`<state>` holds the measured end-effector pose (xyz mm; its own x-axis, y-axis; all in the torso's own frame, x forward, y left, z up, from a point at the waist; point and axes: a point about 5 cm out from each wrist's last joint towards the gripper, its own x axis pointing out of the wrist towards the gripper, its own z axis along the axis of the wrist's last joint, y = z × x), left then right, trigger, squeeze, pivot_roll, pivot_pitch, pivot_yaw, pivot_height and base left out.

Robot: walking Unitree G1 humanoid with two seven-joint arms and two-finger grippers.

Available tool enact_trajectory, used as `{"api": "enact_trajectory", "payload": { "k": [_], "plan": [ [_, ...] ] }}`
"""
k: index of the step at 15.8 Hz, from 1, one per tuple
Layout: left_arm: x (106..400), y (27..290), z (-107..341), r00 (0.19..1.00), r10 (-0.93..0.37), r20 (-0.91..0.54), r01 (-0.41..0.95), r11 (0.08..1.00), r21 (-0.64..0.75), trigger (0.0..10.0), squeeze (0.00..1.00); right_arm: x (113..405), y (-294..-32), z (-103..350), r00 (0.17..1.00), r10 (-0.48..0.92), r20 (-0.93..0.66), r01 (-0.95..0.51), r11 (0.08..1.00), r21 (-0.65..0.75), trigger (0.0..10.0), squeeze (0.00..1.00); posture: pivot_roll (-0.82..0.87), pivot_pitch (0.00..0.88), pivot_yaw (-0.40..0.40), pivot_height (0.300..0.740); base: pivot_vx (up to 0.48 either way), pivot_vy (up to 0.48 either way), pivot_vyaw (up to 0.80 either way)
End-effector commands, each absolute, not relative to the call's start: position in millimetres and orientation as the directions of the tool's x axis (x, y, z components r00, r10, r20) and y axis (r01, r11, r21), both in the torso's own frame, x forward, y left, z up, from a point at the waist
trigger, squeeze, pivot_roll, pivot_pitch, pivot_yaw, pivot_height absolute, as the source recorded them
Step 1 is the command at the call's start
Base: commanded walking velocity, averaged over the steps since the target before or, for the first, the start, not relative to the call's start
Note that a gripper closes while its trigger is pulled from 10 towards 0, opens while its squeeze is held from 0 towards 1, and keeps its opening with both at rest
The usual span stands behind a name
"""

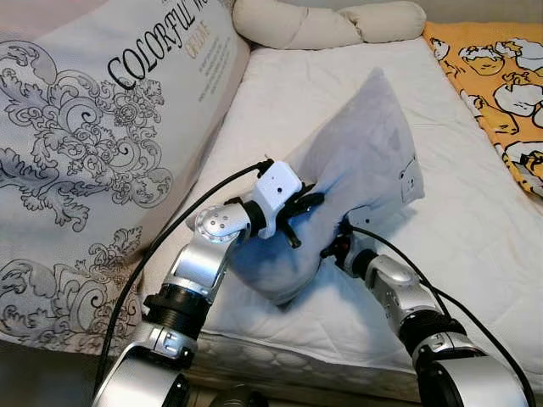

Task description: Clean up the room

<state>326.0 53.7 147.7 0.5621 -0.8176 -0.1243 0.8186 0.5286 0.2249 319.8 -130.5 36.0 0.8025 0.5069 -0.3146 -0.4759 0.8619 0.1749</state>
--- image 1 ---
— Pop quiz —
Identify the long beige bolster pillow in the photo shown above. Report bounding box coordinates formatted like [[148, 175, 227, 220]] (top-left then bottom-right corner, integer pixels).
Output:
[[232, 0, 366, 50]]

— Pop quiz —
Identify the white quilted mattress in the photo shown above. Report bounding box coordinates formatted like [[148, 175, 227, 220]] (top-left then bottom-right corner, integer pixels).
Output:
[[140, 38, 543, 399]]

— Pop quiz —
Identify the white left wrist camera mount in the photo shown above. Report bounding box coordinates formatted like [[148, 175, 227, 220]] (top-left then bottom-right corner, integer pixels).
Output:
[[253, 161, 306, 240]]

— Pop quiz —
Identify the large ornament printed pillow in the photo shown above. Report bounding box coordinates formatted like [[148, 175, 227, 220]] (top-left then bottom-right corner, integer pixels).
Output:
[[0, 0, 251, 357]]

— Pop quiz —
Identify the grey square pillow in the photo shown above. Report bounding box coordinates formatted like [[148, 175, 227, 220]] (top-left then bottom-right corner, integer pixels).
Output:
[[229, 68, 425, 306]]

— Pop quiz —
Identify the short beige bolster pillow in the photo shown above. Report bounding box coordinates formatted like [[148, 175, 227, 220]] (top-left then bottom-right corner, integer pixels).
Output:
[[339, 0, 428, 43]]

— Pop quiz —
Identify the grey robot left leg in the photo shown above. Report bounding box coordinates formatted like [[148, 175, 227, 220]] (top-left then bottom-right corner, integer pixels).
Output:
[[208, 386, 268, 407]]

